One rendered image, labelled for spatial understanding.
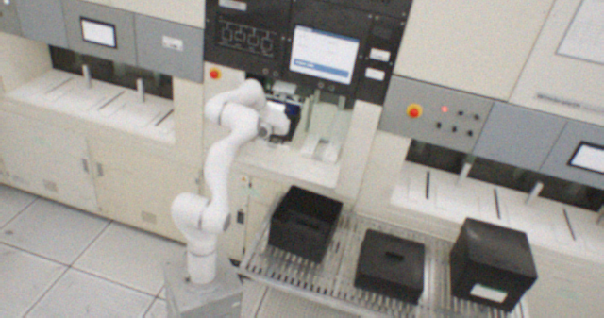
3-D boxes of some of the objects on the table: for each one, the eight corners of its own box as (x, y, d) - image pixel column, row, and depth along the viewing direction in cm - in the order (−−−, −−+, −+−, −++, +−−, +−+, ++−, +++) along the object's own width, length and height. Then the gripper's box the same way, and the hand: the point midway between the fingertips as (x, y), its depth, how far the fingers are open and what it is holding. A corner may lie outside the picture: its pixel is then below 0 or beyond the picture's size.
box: (449, 296, 197) (470, 259, 182) (447, 251, 220) (465, 215, 205) (513, 314, 193) (539, 278, 179) (504, 267, 216) (527, 231, 202)
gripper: (287, 113, 215) (295, 97, 230) (254, 106, 217) (264, 91, 231) (285, 126, 219) (293, 110, 234) (252, 119, 221) (262, 103, 236)
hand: (277, 102), depth 231 cm, fingers open, 6 cm apart
